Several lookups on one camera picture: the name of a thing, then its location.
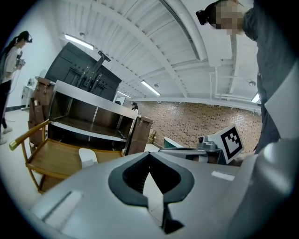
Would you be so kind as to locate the ceiling air vent slot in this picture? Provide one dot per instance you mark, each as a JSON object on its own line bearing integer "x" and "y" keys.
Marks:
{"x": 184, "y": 28}

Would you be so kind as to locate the ceiling smoke detector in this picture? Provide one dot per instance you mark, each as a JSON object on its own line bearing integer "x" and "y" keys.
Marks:
{"x": 251, "y": 83}

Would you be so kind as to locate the dark tub with white rim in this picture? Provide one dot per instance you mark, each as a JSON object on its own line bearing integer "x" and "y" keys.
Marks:
{"x": 172, "y": 142}

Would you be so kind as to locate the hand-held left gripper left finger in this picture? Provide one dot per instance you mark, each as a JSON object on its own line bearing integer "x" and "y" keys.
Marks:
{"x": 93, "y": 210}

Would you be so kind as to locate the person's black head camera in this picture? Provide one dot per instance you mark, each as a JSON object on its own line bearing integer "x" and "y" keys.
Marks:
{"x": 202, "y": 16}

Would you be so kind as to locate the person's head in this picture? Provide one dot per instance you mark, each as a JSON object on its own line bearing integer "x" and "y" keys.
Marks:
{"x": 229, "y": 21}

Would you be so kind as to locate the dark service cart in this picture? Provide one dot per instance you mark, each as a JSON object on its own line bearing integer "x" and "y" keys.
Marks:
{"x": 93, "y": 99}

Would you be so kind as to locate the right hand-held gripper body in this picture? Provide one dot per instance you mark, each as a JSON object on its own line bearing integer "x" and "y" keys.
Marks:
{"x": 213, "y": 144}

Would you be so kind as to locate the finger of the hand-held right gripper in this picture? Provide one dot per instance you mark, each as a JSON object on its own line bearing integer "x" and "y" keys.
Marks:
{"x": 180, "y": 151}

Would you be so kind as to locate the large black display stand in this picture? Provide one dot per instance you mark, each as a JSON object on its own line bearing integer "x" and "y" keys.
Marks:
{"x": 77, "y": 67}

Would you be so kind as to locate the person's dark shirt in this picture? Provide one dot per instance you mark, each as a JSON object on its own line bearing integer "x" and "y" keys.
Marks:
{"x": 261, "y": 35}

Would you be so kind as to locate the white slipper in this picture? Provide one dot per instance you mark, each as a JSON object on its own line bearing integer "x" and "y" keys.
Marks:
{"x": 87, "y": 157}

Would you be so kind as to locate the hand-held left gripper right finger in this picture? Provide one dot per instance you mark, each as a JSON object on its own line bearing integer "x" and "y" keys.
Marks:
{"x": 205, "y": 198}

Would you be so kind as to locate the ceiling tube light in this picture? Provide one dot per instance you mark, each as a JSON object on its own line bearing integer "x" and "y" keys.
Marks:
{"x": 150, "y": 87}
{"x": 79, "y": 42}
{"x": 255, "y": 98}

